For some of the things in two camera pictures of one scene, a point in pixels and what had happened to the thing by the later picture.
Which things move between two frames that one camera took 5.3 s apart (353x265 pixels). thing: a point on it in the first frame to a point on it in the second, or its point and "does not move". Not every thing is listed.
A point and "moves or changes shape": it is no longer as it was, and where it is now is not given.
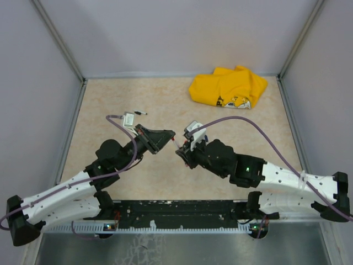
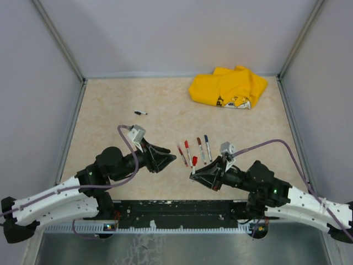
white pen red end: x=175 y=143 moves or changes shape
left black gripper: x=155 y=139 to x=160 y=160
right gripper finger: x=188 y=155 to x=212 y=174
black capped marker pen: x=138 y=112 does not move
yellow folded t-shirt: x=237 y=88 does not move
